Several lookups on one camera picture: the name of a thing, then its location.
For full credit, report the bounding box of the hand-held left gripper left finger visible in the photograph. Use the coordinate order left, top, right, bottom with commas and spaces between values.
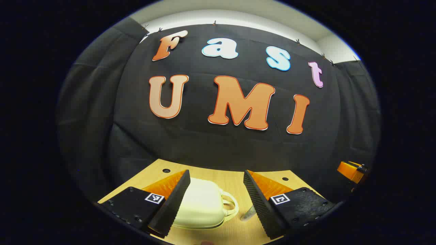
98, 169, 191, 239

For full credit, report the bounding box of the green skin care packet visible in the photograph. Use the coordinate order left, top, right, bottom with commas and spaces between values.
240, 204, 256, 222

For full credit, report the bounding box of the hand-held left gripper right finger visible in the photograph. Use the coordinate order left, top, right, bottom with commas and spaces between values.
243, 169, 343, 240

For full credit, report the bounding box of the cream yellow suitcase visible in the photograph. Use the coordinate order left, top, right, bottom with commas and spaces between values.
172, 178, 239, 229

